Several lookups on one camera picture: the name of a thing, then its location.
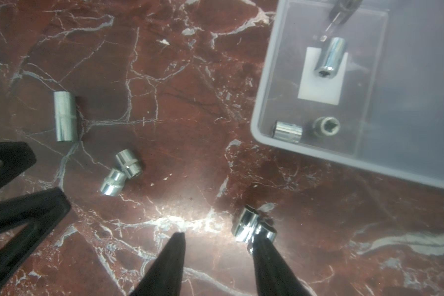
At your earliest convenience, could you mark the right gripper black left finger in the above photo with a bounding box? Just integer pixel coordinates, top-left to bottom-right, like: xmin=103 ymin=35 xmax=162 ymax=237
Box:
xmin=130 ymin=233 xmax=186 ymax=296

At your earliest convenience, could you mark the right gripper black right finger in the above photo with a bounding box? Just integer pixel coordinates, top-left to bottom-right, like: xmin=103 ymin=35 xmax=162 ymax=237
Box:
xmin=252 ymin=234 xmax=311 ymax=296

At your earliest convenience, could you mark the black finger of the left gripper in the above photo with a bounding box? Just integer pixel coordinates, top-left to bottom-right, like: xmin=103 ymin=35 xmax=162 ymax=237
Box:
xmin=0 ymin=142 xmax=37 ymax=189
xmin=0 ymin=187 xmax=71 ymax=290

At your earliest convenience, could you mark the small steel socket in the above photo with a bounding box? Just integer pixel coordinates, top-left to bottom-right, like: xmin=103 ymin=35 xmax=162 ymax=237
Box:
xmin=313 ymin=117 xmax=340 ymax=137

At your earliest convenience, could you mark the grey plastic storage box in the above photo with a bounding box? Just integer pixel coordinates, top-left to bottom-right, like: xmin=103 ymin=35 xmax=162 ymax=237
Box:
xmin=250 ymin=1 xmax=444 ymax=189

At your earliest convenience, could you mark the long steel socket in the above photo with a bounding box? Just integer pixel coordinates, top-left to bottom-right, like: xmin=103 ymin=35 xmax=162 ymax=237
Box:
xmin=314 ymin=37 xmax=347 ymax=79

